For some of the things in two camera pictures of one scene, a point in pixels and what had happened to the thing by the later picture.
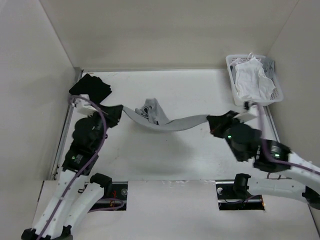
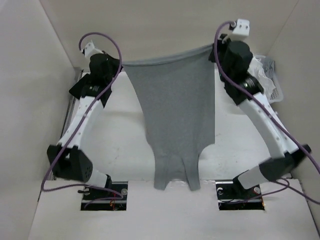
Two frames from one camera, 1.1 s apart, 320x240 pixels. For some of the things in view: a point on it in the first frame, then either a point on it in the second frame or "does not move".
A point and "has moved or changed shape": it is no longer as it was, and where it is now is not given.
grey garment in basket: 268,65 does not move
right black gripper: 217,122 -> 223,42
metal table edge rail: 78,79 does not move
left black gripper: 112,114 -> 114,61
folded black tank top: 92,86 does not move
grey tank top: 151,114 has moved or changed shape
